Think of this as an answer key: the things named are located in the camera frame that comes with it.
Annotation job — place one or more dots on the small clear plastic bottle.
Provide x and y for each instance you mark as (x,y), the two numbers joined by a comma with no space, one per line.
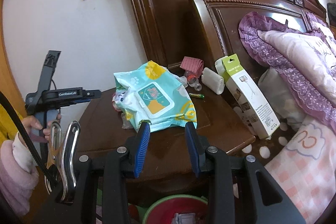
(193,81)

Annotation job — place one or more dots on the green AA battery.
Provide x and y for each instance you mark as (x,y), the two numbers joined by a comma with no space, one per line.
(195,95)

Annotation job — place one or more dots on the wet wipes pack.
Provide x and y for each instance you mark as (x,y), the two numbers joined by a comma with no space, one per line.
(154,95)

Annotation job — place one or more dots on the purple lace pillow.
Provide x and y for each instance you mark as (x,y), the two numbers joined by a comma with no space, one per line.
(304,60)

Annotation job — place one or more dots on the person's left hand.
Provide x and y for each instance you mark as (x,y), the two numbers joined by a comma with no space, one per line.
(31,123)

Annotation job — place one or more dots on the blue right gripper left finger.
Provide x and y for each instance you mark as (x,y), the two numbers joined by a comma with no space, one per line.
(141,143)

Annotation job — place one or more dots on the metal spring clamp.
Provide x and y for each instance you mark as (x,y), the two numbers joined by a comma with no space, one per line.
(60,162)

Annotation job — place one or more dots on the green white selfie stick box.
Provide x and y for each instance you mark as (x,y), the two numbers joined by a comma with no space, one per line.
(248,95)

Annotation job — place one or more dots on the grey pillow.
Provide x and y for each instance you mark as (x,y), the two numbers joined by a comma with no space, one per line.
(278,95)

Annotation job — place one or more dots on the dark wooden nightstand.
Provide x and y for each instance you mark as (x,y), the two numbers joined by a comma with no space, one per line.
(167,155)

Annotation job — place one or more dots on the dark wooden headboard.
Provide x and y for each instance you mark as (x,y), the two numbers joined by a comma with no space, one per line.
(208,29)

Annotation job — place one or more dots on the pink fuzzy sleeve forearm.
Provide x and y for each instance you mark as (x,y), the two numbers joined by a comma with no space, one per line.
(19,176)

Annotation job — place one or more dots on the pink patterned paper packet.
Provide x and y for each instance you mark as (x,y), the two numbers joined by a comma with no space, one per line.
(192,65)

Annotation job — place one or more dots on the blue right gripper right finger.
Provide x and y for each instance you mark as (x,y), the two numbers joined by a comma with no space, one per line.
(194,147)

